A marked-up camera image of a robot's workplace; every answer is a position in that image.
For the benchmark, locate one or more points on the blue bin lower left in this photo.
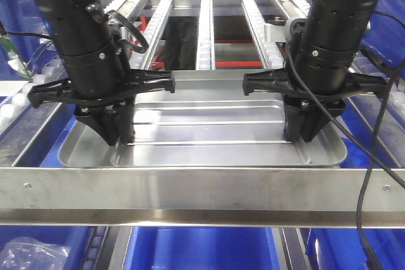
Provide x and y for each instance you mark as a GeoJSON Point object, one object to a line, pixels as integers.
{"type": "Point", "coordinates": [76, 237]}

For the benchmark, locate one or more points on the red floor frame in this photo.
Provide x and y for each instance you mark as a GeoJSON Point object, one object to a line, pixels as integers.
{"type": "Point", "coordinates": [230, 53]}

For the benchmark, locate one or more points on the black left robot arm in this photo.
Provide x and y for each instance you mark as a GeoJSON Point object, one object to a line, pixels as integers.
{"type": "Point", "coordinates": [92, 44]}

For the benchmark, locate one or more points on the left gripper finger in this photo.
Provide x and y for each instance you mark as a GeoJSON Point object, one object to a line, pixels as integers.
{"type": "Point", "coordinates": [100, 120]}
{"type": "Point", "coordinates": [123, 121]}

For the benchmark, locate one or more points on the right inner roller track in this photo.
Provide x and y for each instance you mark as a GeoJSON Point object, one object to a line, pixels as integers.
{"type": "Point", "coordinates": [268, 52]}

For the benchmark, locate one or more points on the left inner roller track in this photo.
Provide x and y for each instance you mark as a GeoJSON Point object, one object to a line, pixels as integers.
{"type": "Point", "coordinates": [153, 34]}

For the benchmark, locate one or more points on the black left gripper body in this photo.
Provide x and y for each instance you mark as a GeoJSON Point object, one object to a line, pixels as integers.
{"type": "Point", "coordinates": [133, 83]}

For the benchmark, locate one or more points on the far left roller track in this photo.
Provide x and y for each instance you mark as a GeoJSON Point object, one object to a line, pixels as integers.
{"type": "Point", "coordinates": [13, 105]}

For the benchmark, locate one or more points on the blue bin lower right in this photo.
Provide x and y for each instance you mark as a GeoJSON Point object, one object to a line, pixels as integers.
{"type": "Point", "coordinates": [340, 248]}

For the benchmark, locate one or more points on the stainless steel rack frame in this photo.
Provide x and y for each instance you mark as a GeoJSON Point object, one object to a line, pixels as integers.
{"type": "Point", "coordinates": [208, 164]}

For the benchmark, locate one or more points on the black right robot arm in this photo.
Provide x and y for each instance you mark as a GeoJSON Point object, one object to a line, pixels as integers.
{"type": "Point", "coordinates": [322, 50]}

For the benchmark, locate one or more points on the blue bin lower centre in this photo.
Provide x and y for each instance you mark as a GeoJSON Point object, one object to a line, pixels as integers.
{"type": "Point", "coordinates": [196, 247]}

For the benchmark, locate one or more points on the silver metal tray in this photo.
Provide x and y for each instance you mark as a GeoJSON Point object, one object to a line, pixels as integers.
{"type": "Point", "coordinates": [209, 143]}

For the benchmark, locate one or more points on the blue bin upper right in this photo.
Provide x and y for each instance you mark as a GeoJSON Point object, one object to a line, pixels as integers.
{"type": "Point", "coordinates": [385, 39]}

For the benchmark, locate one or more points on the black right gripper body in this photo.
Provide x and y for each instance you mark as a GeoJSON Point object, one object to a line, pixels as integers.
{"type": "Point", "coordinates": [285, 83]}

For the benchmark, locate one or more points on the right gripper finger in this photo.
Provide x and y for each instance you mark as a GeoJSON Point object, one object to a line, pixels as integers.
{"type": "Point", "coordinates": [314, 120]}
{"type": "Point", "coordinates": [294, 119]}

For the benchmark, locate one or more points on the blue bin upper left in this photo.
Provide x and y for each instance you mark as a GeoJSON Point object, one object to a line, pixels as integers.
{"type": "Point", "coordinates": [25, 49]}

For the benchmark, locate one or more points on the clear plastic bag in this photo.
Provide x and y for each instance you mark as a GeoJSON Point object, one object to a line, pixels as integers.
{"type": "Point", "coordinates": [29, 253]}

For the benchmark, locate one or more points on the middle roller track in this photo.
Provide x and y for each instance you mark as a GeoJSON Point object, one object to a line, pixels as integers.
{"type": "Point", "coordinates": [205, 56]}

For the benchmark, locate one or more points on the person in dark trousers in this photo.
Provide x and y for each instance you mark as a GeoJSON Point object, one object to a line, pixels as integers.
{"type": "Point", "coordinates": [180, 43]}

